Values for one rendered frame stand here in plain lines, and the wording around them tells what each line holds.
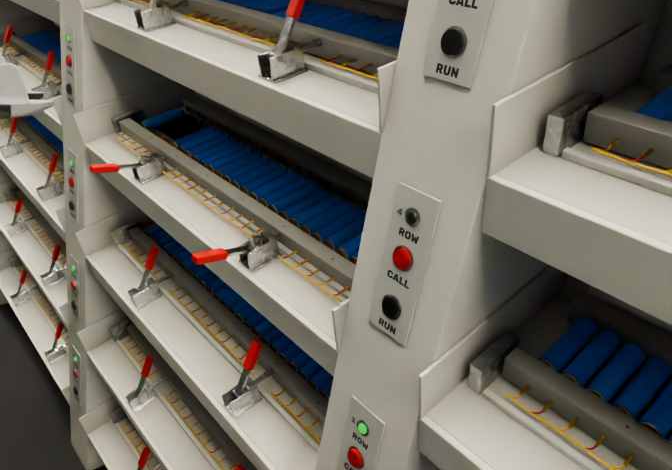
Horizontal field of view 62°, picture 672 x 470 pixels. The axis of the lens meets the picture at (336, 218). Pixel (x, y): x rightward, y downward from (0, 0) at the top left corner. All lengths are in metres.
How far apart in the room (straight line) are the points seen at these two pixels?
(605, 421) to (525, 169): 0.19
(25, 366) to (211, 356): 0.91
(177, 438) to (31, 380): 0.70
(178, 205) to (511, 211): 0.48
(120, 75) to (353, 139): 0.58
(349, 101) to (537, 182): 0.18
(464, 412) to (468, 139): 0.22
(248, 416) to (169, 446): 0.27
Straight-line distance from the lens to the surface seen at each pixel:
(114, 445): 1.26
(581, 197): 0.37
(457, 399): 0.48
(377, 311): 0.46
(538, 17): 0.37
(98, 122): 0.98
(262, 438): 0.70
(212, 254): 0.58
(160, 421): 1.00
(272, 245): 0.61
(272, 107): 0.54
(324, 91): 0.51
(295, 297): 0.57
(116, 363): 1.12
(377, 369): 0.48
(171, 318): 0.87
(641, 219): 0.36
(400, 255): 0.42
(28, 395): 1.57
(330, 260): 0.57
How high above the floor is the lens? 1.01
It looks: 23 degrees down
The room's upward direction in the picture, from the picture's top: 10 degrees clockwise
